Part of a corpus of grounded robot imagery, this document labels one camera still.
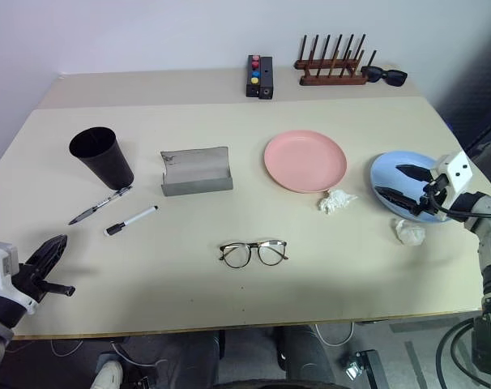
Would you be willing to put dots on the white tissue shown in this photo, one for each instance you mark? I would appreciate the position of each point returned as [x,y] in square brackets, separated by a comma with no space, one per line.
[334,200]
[409,233]

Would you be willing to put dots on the white sneaker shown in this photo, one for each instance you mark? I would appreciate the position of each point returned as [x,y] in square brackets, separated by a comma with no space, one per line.
[108,374]

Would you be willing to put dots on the black table post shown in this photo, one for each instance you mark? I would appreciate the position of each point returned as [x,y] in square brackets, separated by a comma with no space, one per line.
[222,344]

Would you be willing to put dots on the pink plate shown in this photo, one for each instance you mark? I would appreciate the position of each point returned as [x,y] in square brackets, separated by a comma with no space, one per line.
[304,160]

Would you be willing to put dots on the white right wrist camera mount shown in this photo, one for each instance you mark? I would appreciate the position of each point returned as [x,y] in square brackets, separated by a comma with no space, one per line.
[456,168]

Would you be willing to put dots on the dark rounded shape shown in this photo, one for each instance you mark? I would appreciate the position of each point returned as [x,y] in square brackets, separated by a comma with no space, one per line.
[302,352]

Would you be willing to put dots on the black sunglasses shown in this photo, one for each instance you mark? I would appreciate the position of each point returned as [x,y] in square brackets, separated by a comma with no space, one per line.
[395,78]

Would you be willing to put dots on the light blue plate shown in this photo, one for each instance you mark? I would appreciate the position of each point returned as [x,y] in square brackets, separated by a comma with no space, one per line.
[387,174]

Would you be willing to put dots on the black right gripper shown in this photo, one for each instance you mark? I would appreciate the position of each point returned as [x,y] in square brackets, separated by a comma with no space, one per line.
[436,198]

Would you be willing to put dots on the black plastic cup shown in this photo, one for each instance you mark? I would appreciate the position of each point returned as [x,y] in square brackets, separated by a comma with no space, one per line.
[108,162]

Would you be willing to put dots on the grey glasses case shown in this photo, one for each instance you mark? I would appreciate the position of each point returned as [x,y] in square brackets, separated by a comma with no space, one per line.
[197,166]

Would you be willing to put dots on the black ballpoint pen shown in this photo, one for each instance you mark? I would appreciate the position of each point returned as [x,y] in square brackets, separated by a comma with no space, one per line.
[99,206]

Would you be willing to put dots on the thin-framed clear eyeglasses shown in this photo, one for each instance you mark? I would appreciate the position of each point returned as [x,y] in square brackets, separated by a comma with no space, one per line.
[234,256]

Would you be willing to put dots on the black box with coloured buttons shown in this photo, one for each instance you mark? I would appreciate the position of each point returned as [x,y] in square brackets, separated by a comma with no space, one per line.
[265,77]

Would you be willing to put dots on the brown wooden peg rack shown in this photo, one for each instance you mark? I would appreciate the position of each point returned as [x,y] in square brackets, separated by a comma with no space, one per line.
[330,79]

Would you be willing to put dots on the white marker with black cap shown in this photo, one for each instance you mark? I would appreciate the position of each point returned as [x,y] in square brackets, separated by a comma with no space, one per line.
[136,217]

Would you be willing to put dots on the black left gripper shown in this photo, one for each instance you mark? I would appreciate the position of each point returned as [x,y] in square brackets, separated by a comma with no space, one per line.
[30,283]

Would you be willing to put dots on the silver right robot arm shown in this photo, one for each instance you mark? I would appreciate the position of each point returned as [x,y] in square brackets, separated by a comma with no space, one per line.
[490,227]

